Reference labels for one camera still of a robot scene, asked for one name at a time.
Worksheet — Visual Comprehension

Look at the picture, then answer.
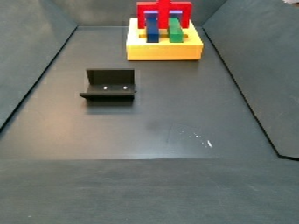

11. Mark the red cross-shaped block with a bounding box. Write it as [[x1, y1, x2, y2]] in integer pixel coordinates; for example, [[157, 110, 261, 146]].
[[137, 0, 193, 29]]

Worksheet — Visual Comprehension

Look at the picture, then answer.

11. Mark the yellow wooden base board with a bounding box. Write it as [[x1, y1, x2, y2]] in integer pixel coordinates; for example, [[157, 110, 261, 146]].
[[126, 18, 204, 61]]

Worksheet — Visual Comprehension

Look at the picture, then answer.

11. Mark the green rectangular bar block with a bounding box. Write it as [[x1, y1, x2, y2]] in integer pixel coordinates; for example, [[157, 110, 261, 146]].
[[168, 17, 184, 43]]

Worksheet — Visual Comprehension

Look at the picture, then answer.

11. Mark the blue rectangular bar block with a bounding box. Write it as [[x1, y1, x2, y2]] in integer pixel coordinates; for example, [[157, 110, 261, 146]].
[[146, 17, 159, 43]]

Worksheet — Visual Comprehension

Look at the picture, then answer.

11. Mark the purple cross-shaped block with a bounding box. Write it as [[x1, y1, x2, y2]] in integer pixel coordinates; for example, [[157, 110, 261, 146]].
[[145, 10, 184, 18]]

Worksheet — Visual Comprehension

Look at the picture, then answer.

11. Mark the black angled bracket holder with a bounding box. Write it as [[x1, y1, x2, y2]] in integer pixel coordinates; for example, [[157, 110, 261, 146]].
[[79, 68, 137, 100]]

